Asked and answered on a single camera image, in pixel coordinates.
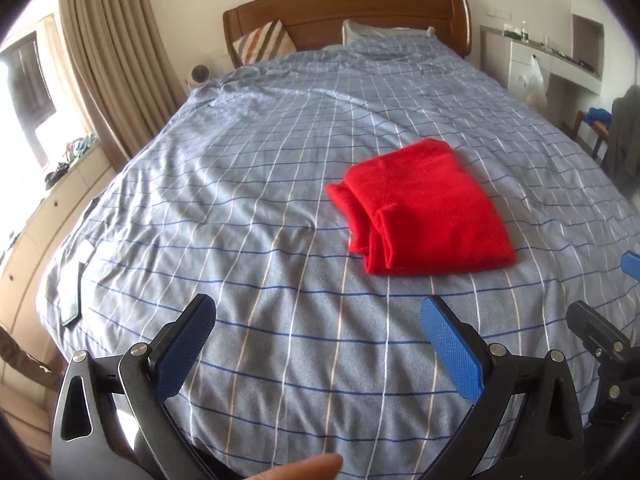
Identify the red knit sweater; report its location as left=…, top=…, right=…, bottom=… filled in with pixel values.
left=326, top=139, right=516, bottom=276

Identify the person's left hand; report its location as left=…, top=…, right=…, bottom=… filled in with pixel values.
left=248, top=453, right=343, bottom=480

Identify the dark green jacket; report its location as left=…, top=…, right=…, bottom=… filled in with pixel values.
left=603, top=86, right=640, bottom=200

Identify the wooden chair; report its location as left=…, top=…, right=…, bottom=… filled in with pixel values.
left=570, top=110, right=608, bottom=160

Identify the blue cloth on chair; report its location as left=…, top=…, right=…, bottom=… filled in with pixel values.
left=584, top=107, right=612, bottom=128

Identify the dark phone on bed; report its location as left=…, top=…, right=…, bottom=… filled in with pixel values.
left=58, top=262, right=84, bottom=326

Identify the window sill cabinet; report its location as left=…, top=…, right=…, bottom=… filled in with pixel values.
left=1, top=145, right=116, bottom=362

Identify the white plastic bag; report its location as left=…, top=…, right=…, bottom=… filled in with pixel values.
left=518, top=54, right=548, bottom=112

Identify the white desk unit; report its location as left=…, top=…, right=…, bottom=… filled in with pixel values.
left=480, top=26, right=602, bottom=126

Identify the bottle on desk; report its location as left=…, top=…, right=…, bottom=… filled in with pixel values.
left=520, top=21, right=529, bottom=42

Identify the blue plaid duvet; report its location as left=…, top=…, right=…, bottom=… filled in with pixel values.
left=37, top=36, right=639, bottom=479

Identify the clutter on window sill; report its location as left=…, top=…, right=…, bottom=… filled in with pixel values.
left=44, top=132, right=99, bottom=191

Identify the beige curtain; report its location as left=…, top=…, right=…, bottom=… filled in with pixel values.
left=60, top=0, right=186, bottom=170

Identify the blue plaid pillow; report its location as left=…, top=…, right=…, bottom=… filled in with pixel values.
left=342, top=20, right=436, bottom=46

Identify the wooden headboard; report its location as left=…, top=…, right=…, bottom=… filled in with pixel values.
left=222, top=0, right=472, bottom=67

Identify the striped cushion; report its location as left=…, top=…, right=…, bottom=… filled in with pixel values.
left=233, top=20, right=297, bottom=66

